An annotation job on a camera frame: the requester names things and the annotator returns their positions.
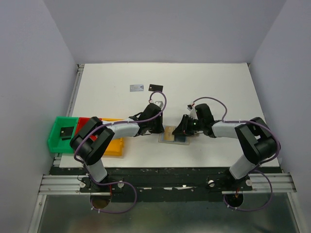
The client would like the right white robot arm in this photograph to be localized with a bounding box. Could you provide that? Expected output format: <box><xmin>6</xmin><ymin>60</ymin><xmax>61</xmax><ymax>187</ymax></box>
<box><xmin>172</xmin><ymin>103</ymin><xmax>280</xmax><ymax>190</ymax></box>

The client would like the red plastic bin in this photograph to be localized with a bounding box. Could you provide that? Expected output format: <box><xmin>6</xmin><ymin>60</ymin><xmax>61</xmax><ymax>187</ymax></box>
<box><xmin>74</xmin><ymin>117</ymin><xmax>90</xmax><ymax>135</ymax></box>

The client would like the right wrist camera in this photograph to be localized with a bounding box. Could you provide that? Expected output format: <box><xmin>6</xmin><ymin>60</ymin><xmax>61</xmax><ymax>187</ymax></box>
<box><xmin>187</xmin><ymin>102</ymin><xmax>197</xmax><ymax>119</ymax></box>

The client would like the green plastic bin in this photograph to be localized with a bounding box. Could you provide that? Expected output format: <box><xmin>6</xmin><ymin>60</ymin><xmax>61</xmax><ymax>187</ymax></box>
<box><xmin>48</xmin><ymin>116</ymin><xmax>79</xmax><ymax>153</ymax></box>

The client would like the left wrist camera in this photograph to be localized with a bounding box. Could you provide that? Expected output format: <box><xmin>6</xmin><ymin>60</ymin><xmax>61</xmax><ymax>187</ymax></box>
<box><xmin>149</xmin><ymin>100</ymin><xmax>164</xmax><ymax>109</ymax></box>

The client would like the yellow plastic bin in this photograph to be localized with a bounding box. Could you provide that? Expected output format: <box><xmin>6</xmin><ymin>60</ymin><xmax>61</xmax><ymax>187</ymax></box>
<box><xmin>101</xmin><ymin>117</ymin><xmax>126</xmax><ymax>156</ymax></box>

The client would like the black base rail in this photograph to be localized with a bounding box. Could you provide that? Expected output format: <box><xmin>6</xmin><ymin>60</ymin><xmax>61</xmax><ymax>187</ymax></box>
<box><xmin>80</xmin><ymin>166</ymin><xmax>253</xmax><ymax>203</ymax></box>

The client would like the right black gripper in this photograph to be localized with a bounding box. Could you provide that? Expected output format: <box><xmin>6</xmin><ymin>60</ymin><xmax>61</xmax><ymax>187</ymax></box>
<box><xmin>172</xmin><ymin>114</ymin><xmax>204</xmax><ymax>136</ymax></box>

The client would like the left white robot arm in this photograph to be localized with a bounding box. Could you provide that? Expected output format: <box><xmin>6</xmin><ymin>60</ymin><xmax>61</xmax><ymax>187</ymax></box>
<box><xmin>69</xmin><ymin>101</ymin><xmax>164</xmax><ymax>192</ymax></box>

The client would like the gold credit card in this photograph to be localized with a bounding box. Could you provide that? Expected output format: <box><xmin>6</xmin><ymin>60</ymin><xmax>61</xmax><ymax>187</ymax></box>
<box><xmin>163</xmin><ymin>126</ymin><xmax>175</xmax><ymax>142</ymax></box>

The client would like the black item in green bin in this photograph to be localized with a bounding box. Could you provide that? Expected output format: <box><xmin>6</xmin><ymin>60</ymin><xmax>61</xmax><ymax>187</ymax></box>
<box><xmin>60</xmin><ymin>126</ymin><xmax>74</xmax><ymax>141</ymax></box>

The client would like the silver credit card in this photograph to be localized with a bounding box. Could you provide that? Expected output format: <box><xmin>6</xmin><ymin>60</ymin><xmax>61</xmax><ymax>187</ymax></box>
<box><xmin>130</xmin><ymin>84</ymin><xmax>144</xmax><ymax>92</ymax></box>

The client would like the black credit card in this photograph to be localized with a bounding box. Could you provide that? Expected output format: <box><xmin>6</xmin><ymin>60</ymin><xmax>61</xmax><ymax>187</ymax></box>
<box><xmin>148</xmin><ymin>84</ymin><xmax>163</xmax><ymax>92</ymax></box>

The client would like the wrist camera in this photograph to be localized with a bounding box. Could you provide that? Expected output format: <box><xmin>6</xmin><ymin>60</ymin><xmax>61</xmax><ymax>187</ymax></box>
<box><xmin>187</xmin><ymin>102</ymin><xmax>197</xmax><ymax>119</ymax></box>
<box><xmin>149</xmin><ymin>100</ymin><xmax>164</xmax><ymax>109</ymax></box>

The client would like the beige card holder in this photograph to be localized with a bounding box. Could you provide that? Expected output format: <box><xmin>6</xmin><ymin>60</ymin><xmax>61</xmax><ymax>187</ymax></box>
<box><xmin>158</xmin><ymin>125</ymin><xmax>190</xmax><ymax>145</ymax></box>

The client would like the aluminium side rail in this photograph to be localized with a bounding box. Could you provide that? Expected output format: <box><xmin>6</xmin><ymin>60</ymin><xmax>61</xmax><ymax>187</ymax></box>
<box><xmin>66</xmin><ymin>64</ymin><xmax>85</xmax><ymax>117</ymax></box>

